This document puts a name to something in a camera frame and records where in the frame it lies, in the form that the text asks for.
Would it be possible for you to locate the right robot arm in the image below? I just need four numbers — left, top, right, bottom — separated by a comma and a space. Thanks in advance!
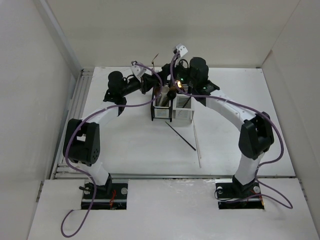
159, 56, 275, 197

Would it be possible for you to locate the black chopstick right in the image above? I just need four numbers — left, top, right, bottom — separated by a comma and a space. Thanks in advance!
165, 122, 197, 151

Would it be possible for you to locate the black utensil rack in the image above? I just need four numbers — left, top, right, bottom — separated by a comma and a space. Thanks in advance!
150, 87, 173, 122

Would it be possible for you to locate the aluminium rail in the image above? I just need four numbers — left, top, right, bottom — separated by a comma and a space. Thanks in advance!
109, 173, 298, 181

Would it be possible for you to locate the white utensil rack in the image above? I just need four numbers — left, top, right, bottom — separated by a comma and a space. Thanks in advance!
172, 91, 195, 127

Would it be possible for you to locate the black round spoon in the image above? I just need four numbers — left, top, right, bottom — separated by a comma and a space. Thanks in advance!
166, 90, 177, 100

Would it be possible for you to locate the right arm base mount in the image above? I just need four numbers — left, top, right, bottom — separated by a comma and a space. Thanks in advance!
214, 182, 265, 210

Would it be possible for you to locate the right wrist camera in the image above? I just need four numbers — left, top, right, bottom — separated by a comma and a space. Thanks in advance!
173, 43, 188, 59

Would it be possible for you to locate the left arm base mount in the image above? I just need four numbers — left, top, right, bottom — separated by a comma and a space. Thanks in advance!
79, 181, 129, 210

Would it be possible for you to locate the brown wooden spoon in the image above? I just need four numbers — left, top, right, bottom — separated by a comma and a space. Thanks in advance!
154, 86, 162, 98

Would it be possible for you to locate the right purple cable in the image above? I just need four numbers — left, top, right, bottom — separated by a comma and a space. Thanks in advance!
169, 52, 293, 210

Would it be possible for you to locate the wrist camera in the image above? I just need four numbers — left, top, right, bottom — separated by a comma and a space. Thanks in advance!
130, 61, 147, 79
173, 43, 188, 59

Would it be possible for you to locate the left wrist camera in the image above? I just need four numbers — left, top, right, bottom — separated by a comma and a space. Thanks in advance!
130, 61, 147, 79

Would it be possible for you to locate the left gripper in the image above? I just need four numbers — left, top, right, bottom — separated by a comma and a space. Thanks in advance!
119, 73, 158, 97

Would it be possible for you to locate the white chopstick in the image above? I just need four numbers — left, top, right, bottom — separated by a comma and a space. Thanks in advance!
192, 121, 202, 169

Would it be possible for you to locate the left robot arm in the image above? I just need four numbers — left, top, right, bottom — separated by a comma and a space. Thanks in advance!
63, 68, 167, 199

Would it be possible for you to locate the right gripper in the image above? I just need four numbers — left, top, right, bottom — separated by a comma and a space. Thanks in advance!
152, 57, 197, 88

